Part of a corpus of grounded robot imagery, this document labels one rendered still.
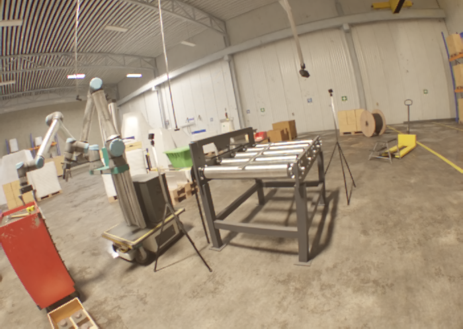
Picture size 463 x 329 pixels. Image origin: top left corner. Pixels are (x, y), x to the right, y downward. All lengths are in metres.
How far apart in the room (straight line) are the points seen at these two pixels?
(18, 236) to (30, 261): 0.22
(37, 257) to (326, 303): 2.23
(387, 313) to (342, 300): 0.35
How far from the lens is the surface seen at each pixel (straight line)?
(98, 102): 1.95
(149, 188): 2.36
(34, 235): 1.97
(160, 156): 5.88
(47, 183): 9.39
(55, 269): 2.08
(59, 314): 2.00
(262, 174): 1.61
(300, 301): 1.63
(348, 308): 1.60
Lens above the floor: 1.28
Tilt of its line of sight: 9 degrees down
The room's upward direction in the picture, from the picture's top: 10 degrees counter-clockwise
